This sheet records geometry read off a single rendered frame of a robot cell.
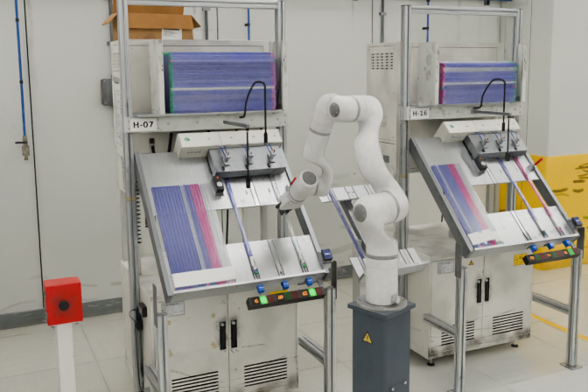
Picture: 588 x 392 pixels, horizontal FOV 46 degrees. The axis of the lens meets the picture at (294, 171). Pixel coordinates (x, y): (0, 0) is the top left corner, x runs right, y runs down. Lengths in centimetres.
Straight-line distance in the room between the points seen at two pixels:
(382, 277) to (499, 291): 151
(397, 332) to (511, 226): 119
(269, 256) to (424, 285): 108
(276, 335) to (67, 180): 188
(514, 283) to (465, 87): 112
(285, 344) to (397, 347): 83
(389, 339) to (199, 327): 95
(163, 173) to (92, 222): 162
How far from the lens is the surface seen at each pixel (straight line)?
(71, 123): 456
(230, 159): 315
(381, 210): 251
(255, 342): 332
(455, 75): 380
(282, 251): 300
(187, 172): 313
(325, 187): 290
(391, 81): 387
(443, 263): 373
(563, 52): 572
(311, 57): 504
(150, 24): 345
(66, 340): 290
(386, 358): 266
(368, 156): 257
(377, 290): 262
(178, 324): 316
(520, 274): 409
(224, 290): 284
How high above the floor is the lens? 157
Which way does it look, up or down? 8 degrees down
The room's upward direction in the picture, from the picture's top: 1 degrees counter-clockwise
